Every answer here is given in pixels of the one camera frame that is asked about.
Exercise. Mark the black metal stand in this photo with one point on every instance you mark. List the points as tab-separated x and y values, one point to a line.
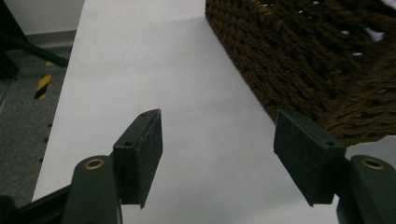
18	46

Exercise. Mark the yellow and black striped tape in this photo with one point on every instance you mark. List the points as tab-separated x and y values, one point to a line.
43	85

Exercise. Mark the brown woven basket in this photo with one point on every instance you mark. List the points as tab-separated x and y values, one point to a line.
311	59

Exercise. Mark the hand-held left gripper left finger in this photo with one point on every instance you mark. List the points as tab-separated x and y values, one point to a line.
137	161

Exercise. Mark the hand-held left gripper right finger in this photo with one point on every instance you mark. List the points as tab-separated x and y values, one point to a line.
308	161

